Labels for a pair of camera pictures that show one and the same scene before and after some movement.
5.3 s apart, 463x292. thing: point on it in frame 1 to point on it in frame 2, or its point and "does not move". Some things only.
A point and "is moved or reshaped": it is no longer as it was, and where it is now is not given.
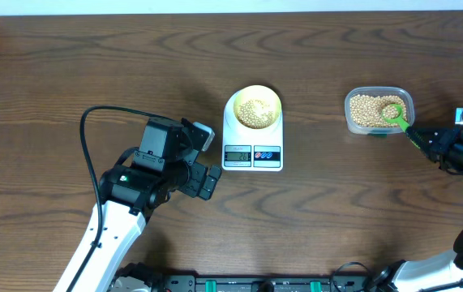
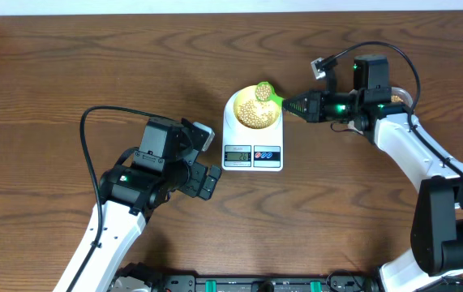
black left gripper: [193, 186] does not move
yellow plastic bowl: [257, 107] does not move
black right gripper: [439, 149] to [314, 109]
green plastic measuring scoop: [405, 125] is moved or reshaped
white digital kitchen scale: [246, 148] does not move
